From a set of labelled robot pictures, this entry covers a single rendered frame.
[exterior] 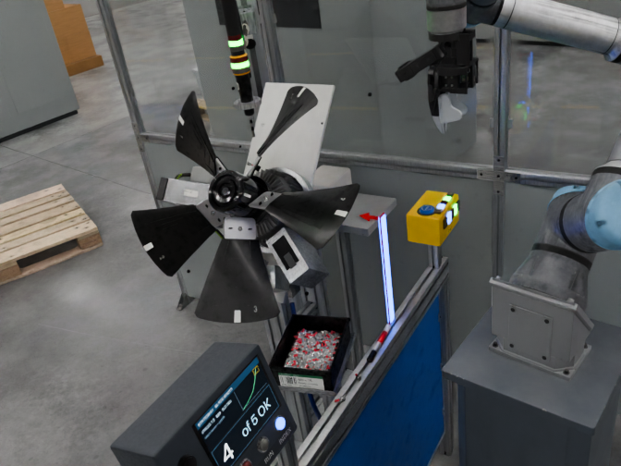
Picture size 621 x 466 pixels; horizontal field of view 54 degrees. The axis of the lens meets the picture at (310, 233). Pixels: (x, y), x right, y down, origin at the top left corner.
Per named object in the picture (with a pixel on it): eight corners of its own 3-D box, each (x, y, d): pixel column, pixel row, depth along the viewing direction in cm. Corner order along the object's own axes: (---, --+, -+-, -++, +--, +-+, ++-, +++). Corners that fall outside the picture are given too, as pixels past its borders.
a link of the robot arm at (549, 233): (574, 269, 129) (596, 211, 131) (609, 265, 116) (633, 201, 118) (522, 245, 129) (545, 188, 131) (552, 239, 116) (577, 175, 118)
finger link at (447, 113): (459, 140, 126) (458, 96, 121) (432, 138, 129) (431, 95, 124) (465, 134, 128) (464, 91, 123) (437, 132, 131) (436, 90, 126)
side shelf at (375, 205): (314, 193, 247) (313, 187, 246) (396, 205, 229) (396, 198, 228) (283, 221, 230) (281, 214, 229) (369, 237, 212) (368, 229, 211)
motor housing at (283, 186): (240, 242, 196) (215, 235, 185) (257, 172, 198) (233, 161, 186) (301, 254, 184) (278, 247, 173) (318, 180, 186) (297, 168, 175)
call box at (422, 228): (428, 219, 189) (426, 189, 184) (459, 224, 184) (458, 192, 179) (407, 245, 178) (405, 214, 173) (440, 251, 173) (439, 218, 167)
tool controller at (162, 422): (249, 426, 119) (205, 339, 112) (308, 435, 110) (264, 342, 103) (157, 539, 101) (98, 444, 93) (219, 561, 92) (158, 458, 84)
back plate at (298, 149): (187, 278, 205) (185, 277, 204) (235, 82, 211) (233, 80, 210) (323, 313, 178) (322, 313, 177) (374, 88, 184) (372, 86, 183)
